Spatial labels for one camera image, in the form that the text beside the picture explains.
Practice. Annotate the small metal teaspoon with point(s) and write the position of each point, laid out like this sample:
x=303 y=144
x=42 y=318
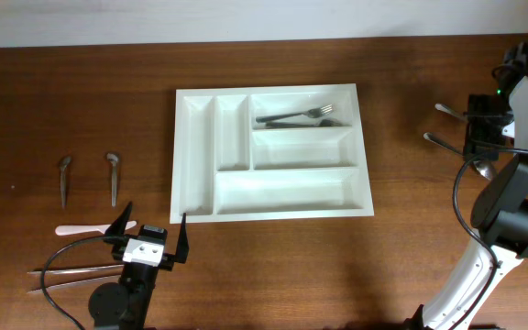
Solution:
x=114 y=161
x=63 y=167

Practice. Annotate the metal tablespoon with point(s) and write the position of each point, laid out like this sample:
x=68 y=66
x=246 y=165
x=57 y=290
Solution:
x=483 y=167
x=445 y=109

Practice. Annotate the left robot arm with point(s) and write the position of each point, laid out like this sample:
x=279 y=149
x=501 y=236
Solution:
x=124 y=304

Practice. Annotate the metal fork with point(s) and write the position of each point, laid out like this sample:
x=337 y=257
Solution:
x=310 y=113
x=322 y=123

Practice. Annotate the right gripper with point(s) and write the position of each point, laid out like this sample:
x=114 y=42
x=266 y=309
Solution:
x=472 y=134

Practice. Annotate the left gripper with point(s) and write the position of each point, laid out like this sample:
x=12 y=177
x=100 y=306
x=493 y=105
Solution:
x=168 y=259

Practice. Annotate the white cutlery tray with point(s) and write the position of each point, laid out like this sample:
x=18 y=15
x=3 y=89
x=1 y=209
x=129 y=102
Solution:
x=229 y=168

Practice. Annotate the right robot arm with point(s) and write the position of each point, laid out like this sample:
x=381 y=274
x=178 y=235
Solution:
x=498 y=225

